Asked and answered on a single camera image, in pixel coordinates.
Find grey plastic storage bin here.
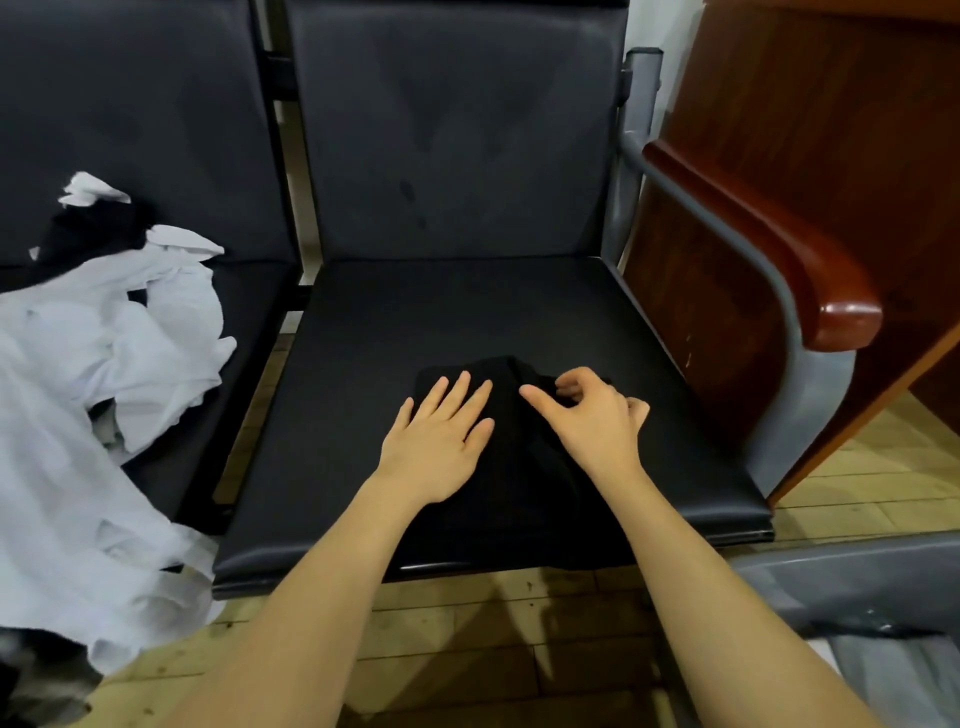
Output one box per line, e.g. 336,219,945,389
678,531,960,728

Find person's left hand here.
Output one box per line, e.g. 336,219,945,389
372,370,498,512

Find person's left forearm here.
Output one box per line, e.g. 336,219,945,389
157,487,429,728

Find person's right forearm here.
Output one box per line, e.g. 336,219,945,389
597,468,887,728

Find brown wooden desk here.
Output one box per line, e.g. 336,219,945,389
621,0,960,506

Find grey t-shirt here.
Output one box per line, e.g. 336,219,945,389
828,633,960,728

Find white t-shirt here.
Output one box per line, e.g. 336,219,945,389
804,637,848,677

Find person's right hand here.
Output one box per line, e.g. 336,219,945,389
517,366,654,489

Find black garment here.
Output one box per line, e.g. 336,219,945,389
390,354,644,575

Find brown wooden bench armrest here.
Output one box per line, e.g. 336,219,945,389
640,138,888,356

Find black leather bench seat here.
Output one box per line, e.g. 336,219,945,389
210,0,779,600
0,0,305,530

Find pile of clothes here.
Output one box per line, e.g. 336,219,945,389
0,169,240,710

